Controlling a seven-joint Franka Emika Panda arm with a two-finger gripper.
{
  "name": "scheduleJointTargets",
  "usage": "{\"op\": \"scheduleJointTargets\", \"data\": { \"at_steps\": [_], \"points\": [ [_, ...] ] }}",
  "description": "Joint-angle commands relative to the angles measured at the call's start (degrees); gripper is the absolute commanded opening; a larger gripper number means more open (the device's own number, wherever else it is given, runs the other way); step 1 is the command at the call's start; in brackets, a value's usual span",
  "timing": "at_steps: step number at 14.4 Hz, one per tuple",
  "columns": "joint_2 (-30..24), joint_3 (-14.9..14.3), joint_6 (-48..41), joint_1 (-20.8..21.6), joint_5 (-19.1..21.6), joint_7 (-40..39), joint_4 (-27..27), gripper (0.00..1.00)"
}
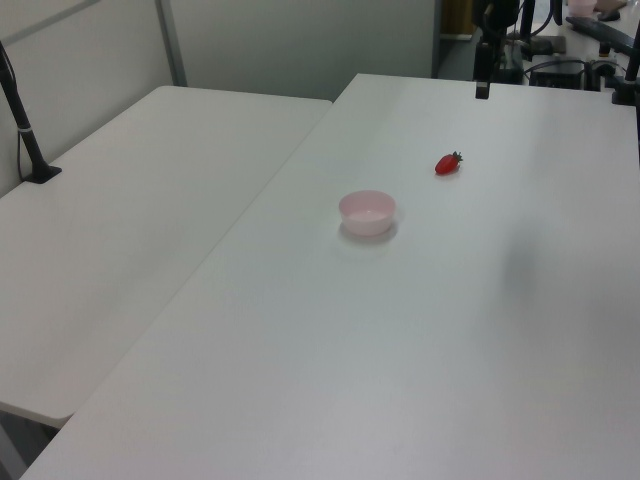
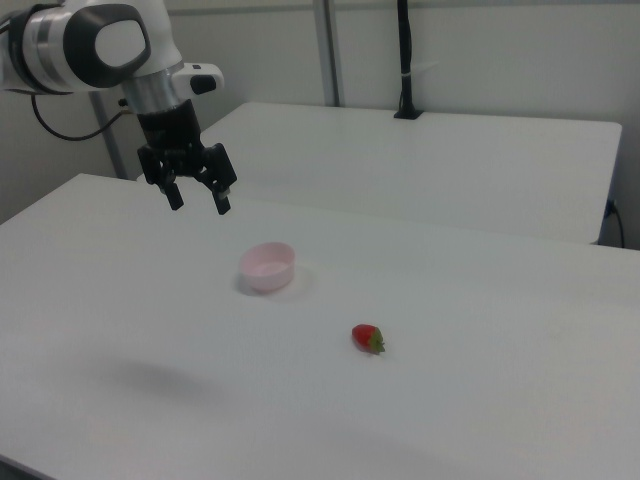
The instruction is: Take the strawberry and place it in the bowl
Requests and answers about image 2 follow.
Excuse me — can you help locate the pink plastic bowl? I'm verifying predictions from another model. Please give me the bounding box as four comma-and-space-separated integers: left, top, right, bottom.
237, 241, 297, 294

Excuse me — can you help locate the grey metal wall post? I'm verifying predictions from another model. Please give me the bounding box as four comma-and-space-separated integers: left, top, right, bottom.
313, 0, 347, 108

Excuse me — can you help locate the red strawberry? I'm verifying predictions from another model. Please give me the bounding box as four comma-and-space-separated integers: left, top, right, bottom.
351, 323, 388, 356

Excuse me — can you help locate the black power cable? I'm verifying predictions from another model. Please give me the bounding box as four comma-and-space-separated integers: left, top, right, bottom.
603, 198, 627, 249

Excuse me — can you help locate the grey metal frame post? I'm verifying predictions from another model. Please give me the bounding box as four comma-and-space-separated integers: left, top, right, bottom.
88, 91, 127, 180

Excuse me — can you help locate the white side table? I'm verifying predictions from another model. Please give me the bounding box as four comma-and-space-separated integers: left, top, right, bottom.
198, 101, 624, 247

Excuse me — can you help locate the black camera stand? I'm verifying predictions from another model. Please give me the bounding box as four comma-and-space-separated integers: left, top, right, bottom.
392, 0, 426, 122

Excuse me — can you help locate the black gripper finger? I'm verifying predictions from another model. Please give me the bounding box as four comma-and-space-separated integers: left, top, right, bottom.
137, 143, 186, 212
192, 141, 239, 217

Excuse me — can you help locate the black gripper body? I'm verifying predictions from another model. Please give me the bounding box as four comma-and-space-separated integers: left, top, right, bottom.
135, 98, 206, 177

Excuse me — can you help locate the white cable tie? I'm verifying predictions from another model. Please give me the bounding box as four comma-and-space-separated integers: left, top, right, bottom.
400, 60, 442, 82

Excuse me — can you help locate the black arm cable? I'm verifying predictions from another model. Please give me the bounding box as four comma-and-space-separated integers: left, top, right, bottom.
30, 93, 133, 143

